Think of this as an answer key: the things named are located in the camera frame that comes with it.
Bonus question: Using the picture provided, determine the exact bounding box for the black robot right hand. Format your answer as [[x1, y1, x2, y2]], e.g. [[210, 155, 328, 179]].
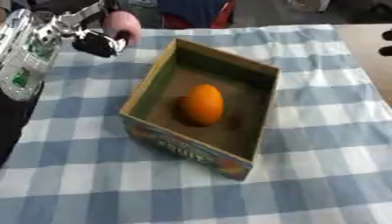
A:
[[376, 28, 392, 58]]

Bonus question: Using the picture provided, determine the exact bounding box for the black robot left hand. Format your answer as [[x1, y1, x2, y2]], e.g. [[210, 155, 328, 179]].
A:
[[70, 0, 134, 59]]

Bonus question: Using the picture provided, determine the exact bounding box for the pink soft cylinder toy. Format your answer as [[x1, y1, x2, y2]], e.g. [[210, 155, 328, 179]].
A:
[[99, 10, 144, 47]]

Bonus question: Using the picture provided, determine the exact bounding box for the tan cardboard box brown inside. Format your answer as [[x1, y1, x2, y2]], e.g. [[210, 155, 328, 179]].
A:
[[117, 38, 282, 182]]

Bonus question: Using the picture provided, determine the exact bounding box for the person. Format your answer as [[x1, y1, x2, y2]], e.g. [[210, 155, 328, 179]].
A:
[[121, 0, 239, 30]]

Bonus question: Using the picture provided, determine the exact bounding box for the orange egg-shaped toy fruit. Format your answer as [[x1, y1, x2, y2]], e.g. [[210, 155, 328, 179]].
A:
[[178, 83, 227, 128]]

